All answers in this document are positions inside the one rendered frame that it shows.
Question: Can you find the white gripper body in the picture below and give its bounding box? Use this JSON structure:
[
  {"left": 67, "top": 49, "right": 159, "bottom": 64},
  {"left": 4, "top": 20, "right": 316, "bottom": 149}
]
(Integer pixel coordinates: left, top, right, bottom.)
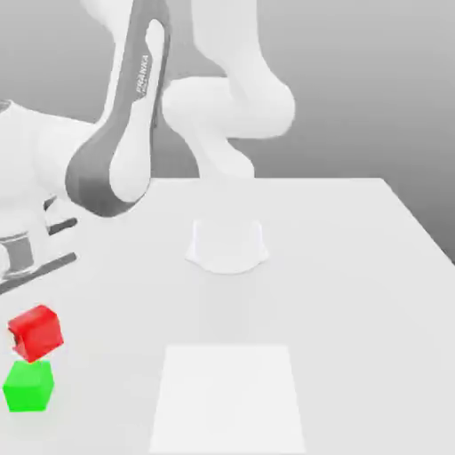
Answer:
[{"left": 0, "top": 251, "right": 79, "bottom": 314}]

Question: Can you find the small red cube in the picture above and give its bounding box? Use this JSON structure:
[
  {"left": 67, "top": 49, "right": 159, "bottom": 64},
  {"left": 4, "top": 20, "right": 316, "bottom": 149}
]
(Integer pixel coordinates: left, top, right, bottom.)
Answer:
[{"left": 6, "top": 304, "right": 66, "bottom": 364}]

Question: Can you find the small green cube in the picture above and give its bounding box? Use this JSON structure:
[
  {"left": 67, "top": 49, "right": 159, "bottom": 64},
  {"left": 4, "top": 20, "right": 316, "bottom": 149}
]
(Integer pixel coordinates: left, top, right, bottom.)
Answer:
[{"left": 2, "top": 359, "right": 55, "bottom": 414}]

